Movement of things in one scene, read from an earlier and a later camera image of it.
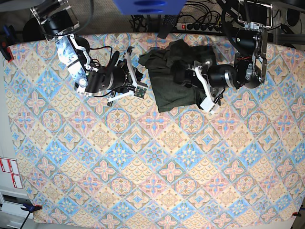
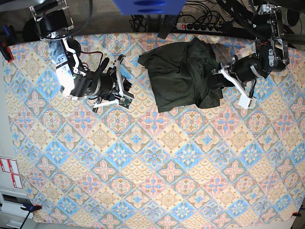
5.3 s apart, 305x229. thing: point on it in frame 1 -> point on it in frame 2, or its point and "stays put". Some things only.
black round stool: (32, 30) stays put
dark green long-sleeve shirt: (167, 66) stays put
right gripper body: (218, 77) -> (244, 69)
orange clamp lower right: (295, 213) stays put
